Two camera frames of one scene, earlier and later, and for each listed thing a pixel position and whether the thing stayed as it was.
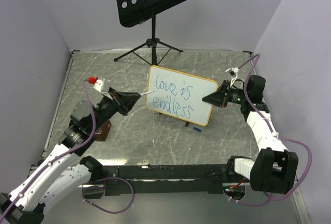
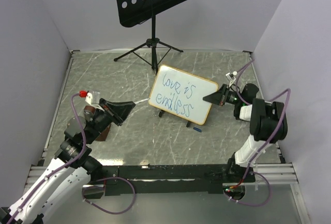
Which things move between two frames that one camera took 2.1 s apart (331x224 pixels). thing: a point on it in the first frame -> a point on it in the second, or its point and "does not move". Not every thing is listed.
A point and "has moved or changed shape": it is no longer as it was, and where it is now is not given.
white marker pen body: [147, 93] -> [141, 100]
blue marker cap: [197, 129] does not move
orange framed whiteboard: [179, 95] has moved or changed shape
